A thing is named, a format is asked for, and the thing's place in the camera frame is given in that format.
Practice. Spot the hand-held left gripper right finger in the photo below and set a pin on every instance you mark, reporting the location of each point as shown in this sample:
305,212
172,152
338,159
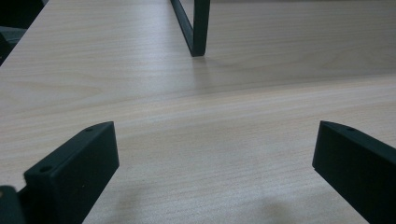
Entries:
355,168

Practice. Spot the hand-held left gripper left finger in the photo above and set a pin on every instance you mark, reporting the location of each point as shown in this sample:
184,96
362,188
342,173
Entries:
71,177

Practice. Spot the black shelf with metal legs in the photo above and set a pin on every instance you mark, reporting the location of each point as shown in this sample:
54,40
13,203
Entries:
197,31

